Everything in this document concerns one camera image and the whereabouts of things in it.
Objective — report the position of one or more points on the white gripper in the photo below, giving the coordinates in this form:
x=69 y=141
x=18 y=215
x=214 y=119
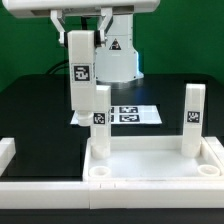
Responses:
x=56 y=8

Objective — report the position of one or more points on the white marker base plate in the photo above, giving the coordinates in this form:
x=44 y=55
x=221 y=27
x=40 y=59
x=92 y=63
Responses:
x=128 y=114

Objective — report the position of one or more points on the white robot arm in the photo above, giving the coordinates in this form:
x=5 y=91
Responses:
x=118 y=63

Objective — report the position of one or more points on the white L-shaped fence wall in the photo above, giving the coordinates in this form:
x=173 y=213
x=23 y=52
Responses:
x=102 y=195

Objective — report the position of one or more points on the white desk tabletop tray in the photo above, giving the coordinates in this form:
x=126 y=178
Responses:
x=155 y=158

